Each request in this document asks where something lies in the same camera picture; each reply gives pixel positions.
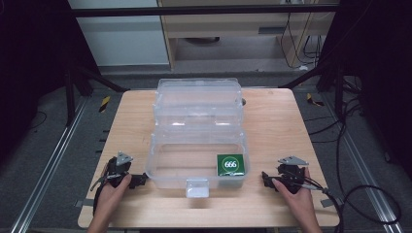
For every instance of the person's right hand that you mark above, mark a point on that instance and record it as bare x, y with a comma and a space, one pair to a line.
301, 204

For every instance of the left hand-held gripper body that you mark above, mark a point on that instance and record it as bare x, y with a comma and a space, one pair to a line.
118, 168

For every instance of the black horizontal bar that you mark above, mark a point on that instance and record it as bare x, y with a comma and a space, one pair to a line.
194, 11

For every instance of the black curtain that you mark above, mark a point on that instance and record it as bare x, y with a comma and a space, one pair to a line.
32, 64
379, 71

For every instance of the grey tape piece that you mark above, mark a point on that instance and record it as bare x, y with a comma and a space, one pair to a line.
84, 203
331, 202

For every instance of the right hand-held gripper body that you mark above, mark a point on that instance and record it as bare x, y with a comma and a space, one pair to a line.
291, 176

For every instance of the person's left hand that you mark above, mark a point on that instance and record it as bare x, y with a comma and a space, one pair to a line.
108, 199

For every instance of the black metal stand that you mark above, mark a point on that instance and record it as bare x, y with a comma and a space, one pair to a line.
338, 90
69, 97

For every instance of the light wooden desk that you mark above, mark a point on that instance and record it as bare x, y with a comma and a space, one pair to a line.
226, 24

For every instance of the yellow and black tape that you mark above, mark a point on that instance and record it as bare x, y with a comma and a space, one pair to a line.
313, 100
104, 104

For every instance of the white cabinet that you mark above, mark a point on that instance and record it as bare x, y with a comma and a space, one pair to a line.
123, 39

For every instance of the green square packet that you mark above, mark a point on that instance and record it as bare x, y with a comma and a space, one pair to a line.
230, 164

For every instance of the clear plastic storage box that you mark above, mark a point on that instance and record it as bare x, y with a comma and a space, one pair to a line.
194, 106

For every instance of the metal floor rail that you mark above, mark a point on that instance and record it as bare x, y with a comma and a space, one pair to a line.
48, 174
366, 181

